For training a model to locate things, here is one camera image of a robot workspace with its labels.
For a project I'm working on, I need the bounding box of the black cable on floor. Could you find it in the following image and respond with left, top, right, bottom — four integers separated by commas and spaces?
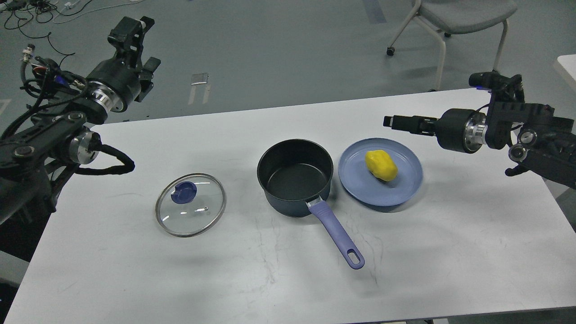
0, 0, 93, 63

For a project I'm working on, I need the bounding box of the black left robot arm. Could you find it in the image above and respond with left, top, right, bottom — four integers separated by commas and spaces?
0, 16, 161, 223

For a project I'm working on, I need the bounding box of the grey office chair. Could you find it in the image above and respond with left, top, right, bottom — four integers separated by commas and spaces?
386, 0, 517, 91

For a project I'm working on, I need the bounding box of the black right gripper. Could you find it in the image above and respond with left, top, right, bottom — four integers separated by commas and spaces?
383, 108, 487, 154

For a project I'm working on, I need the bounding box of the dark blue saucepan purple handle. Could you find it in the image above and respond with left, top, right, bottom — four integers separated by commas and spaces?
256, 139, 365, 270

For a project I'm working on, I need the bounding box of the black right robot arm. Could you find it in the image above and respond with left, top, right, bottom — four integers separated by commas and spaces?
383, 71, 576, 189

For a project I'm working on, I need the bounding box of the blue round plate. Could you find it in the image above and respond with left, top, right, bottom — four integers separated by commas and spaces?
338, 138, 423, 207

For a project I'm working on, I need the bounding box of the white table at right edge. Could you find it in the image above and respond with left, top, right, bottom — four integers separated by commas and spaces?
553, 54, 576, 92

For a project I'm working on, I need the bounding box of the glass lid with purple knob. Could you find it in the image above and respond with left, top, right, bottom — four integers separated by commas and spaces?
154, 174, 227, 238

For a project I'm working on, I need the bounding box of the silver floor socket plate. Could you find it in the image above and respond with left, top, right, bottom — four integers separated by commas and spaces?
190, 72, 209, 86

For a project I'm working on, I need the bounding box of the white cable on floor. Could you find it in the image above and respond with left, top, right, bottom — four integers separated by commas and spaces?
53, 0, 147, 24

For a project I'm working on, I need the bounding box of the yellow potato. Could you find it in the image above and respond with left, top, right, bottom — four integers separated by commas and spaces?
364, 149, 398, 182

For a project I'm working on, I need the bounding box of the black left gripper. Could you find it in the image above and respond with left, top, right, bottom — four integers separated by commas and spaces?
87, 16, 161, 113

